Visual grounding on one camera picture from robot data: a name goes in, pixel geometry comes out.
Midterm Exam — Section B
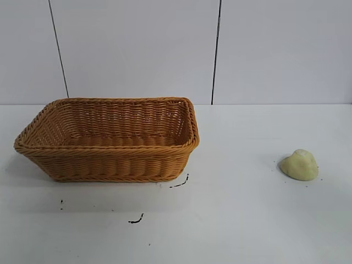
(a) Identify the brown woven wicker basket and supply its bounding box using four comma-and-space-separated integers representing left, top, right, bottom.
14, 96, 201, 183

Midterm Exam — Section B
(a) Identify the pale yellow egg yolk pastry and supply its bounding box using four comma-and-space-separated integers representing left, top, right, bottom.
280, 148, 320, 182

